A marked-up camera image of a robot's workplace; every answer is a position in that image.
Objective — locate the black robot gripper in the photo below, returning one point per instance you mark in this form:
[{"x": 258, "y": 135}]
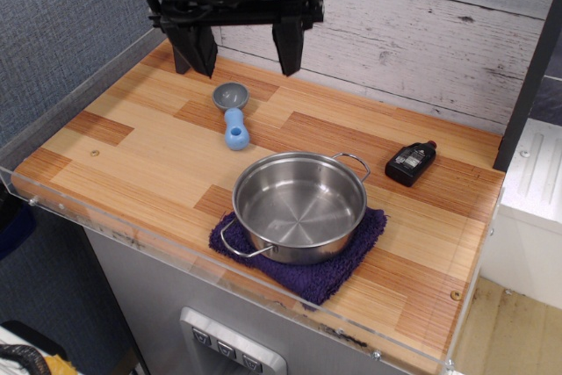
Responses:
[{"x": 289, "y": 17}]

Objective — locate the blue grey toy spoon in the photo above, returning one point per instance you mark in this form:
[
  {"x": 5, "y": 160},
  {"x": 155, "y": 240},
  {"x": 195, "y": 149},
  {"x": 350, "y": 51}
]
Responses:
[{"x": 231, "y": 98}]

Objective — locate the stainless steel pot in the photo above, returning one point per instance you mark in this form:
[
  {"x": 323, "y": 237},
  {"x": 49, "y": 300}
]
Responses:
[{"x": 298, "y": 207}]

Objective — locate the small black bottle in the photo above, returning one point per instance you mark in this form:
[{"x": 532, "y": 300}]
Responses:
[{"x": 409, "y": 164}]

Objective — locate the clear acrylic guard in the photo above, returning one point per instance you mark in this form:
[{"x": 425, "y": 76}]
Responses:
[{"x": 138, "y": 156}]

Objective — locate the purple towel cloth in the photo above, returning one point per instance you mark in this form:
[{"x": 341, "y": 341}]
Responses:
[{"x": 315, "y": 283}]

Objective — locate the silver button panel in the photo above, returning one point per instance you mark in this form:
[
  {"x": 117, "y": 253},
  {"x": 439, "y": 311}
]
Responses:
[{"x": 218, "y": 349}]

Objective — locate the white side cabinet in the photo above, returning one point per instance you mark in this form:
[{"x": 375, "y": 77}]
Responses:
[{"x": 523, "y": 251}]

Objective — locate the yellow black object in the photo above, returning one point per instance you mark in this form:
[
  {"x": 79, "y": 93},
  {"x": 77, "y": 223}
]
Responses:
[{"x": 25, "y": 359}]

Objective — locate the dark grey left post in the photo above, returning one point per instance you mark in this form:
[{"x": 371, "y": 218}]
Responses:
[{"x": 193, "y": 45}]

